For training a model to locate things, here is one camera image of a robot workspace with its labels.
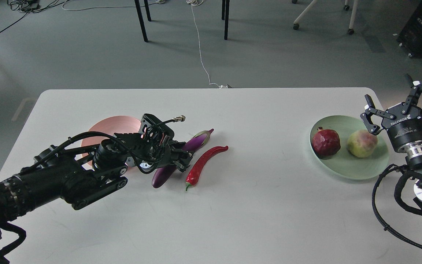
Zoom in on black table leg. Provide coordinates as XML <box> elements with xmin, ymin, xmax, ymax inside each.
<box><xmin>134</xmin><ymin>0</ymin><xmax>149</xmax><ymax>43</ymax></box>
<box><xmin>144</xmin><ymin>0</ymin><xmax>152</xmax><ymax>22</ymax></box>
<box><xmin>221</xmin><ymin>0</ymin><xmax>226</xmax><ymax>20</ymax></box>
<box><xmin>224</xmin><ymin>0</ymin><xmax>230</xmax><ymax>40</ymax></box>

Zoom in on purple eggplant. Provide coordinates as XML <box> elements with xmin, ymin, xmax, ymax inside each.
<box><xmin>151</xmin><ymin>128</ymin><xmax>214</xmax><ymax>188</ymax></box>

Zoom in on green plastic plate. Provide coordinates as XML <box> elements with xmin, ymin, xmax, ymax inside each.
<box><xmin>308</xmin><ymin>115</ymin><xmax>389</xmax><ymax>180</ymax></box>

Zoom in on red pomegranate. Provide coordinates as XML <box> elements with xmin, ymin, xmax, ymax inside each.
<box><xmin>310</xmin><ymin>126</ymin><xmax>341</xmax><ymax>158</ymax></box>

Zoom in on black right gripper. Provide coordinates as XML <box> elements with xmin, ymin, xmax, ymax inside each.
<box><xmin>360</xmin><ymin>74</ymin><xmax>422</xmax><ymax>154</ymax></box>

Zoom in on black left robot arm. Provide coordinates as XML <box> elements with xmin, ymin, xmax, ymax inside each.
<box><xmin>0</xmin><ymin>114</ymin><xmax>193</xmax><ymax>264</ymax></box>

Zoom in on white floor cable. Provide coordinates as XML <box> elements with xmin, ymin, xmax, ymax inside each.
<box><xmin>186</xmin><ymin>0</ymin><xmax>229</xmax><ymax>89</ymax></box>

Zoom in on red chili pepper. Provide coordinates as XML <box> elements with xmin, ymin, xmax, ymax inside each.
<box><xmin>185</xmin><ymin>146</ymin><xmax>229</xmax><ymax>191</ymax></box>

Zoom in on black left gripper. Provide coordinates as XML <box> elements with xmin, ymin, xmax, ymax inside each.
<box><xmin>92</xmin><ymin>133</ymin><xmax>194</xmax><ymax>174</ymax></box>

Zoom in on black floor cables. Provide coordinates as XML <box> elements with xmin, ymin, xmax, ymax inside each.
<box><xmin>0</xmin><ymin>0</ymin><xmax>65</xmax><ymax>44</ymax></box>

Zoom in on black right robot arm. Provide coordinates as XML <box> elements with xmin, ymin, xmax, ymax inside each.
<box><xmin>360</xmin><ymin>74</ymin><xmax>422</xmax><ymax>250</ymax></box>

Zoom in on pink plastic plate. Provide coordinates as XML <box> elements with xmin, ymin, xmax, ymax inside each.
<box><xmin>89</xmin><ymin>115</ymin><xmax>141</xmax><ymax>169</ymax></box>

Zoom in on white office chair base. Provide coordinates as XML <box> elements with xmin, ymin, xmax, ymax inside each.
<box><xmin>292</xmin><ymin>0</ymin><xmax>360</xmax><ymax>36</ymax></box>

